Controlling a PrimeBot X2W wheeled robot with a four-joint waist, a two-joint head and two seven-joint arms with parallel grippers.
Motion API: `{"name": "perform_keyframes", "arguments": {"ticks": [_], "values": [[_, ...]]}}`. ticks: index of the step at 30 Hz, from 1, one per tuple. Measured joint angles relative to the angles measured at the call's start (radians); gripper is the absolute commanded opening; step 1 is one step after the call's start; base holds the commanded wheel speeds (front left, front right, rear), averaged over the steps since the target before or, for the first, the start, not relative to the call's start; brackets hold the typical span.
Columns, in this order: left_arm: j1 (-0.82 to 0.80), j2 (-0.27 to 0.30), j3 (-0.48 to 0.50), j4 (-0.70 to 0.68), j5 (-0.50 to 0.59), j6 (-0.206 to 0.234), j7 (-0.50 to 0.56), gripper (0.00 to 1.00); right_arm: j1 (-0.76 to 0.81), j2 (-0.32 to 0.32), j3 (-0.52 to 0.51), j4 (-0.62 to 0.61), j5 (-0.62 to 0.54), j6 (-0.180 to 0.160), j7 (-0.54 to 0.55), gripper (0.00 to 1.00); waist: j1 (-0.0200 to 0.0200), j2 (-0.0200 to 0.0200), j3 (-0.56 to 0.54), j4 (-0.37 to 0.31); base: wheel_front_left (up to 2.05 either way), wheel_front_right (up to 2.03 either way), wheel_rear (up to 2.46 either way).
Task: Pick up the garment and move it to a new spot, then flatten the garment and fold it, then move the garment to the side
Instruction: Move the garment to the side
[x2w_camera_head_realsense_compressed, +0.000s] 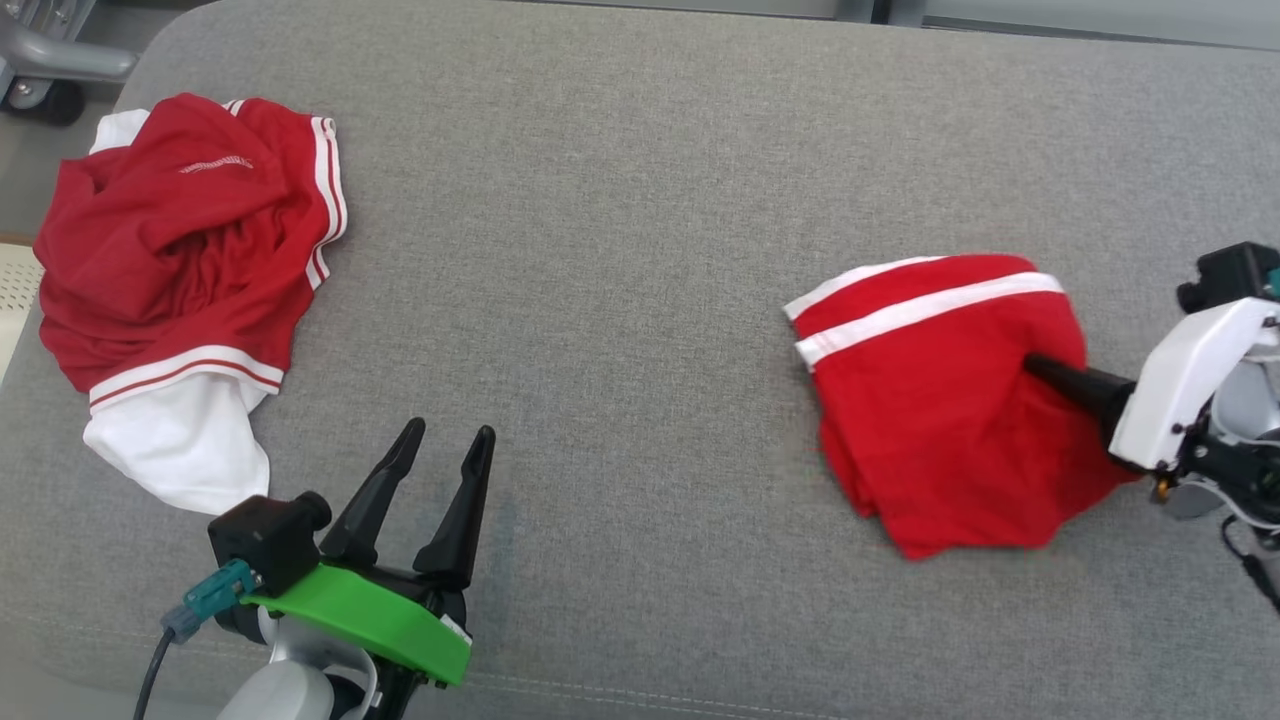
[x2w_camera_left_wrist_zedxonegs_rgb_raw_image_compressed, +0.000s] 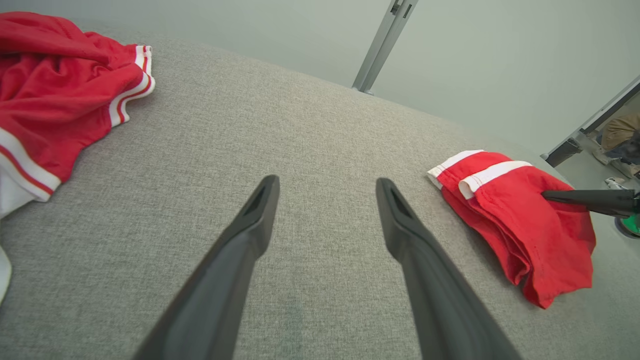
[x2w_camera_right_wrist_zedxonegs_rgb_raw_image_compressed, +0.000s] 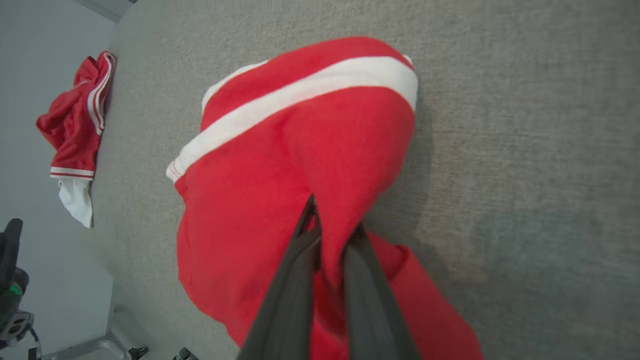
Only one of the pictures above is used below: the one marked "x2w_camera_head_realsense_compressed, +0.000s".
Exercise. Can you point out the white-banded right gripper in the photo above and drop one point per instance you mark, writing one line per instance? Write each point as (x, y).
(1170, 390)

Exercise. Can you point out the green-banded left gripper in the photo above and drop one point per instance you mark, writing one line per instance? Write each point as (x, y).
(380, 615)

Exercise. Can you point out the red shorts with white stripes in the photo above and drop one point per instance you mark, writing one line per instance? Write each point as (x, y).
(930, 420)

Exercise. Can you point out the red shirt with white sleeves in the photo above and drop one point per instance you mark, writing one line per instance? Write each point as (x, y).
(170, 260)

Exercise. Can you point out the grey fabric sofa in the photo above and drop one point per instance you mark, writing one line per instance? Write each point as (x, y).
(600, 250)

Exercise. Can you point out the beige perforated panel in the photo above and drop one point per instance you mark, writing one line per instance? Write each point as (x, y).
(15, 290)

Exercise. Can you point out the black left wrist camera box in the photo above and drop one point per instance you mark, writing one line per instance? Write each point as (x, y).
(265, 540)

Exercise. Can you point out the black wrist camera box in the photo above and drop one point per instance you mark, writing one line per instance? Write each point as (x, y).
(265, 540)
(1235, 275)

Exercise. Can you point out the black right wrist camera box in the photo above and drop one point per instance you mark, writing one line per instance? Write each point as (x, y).
(1235, 275)

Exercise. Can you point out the teal left camera connector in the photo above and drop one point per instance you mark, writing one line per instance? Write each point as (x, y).
(215, 595)

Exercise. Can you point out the grey metal cart frame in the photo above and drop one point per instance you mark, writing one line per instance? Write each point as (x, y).
(60, 60)

